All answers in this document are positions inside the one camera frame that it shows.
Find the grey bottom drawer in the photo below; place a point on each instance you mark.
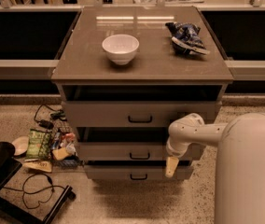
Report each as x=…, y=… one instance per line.
x=133, y=173

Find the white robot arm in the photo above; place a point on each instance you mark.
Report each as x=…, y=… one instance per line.
x=240, y=163

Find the yellow sponge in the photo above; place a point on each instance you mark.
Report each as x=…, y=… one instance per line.
x=60, y=154

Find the green chip bag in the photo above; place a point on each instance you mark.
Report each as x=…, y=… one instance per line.
x=38, y=145

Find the white plate on floor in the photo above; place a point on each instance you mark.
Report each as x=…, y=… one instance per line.
x=20, y=144

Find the grey drawer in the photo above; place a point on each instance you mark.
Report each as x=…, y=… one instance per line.
x=134, y=114
x=121, y=151
x=133, y=173

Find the blue can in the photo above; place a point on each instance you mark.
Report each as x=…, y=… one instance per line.
x=56, y=141

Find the blue chip bag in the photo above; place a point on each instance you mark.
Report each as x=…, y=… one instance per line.
x=185, y=38

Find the white bowl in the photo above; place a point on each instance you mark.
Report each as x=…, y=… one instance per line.
x=120, y=49

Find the grey top drawer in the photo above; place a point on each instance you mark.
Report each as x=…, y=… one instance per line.
x=134, y=114

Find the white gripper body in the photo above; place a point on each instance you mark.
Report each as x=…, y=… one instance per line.
x=174, y=150

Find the yellow snack bag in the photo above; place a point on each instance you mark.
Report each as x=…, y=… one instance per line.
x=44, y=166

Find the black chair base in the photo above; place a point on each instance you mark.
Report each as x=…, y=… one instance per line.
x=8, y=167

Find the grey drawer cabinet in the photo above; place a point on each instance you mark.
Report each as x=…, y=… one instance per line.
x=155, y=74

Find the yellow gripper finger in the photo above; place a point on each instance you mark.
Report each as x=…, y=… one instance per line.
x=171, y=165

